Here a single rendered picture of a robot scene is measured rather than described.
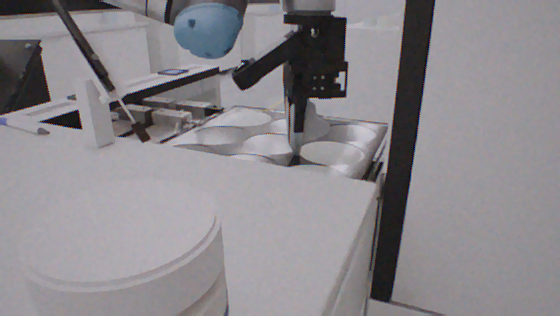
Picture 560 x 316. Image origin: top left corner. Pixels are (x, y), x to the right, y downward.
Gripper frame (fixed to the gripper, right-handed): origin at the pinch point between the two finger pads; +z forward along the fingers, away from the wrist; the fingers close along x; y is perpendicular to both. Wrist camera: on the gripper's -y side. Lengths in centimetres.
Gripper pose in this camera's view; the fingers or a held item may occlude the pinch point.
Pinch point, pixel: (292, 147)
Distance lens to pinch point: 59.8
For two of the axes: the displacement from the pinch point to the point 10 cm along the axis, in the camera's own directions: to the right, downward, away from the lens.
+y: 9.8, -0.7, 1.7
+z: 0.0, 9.2, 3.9
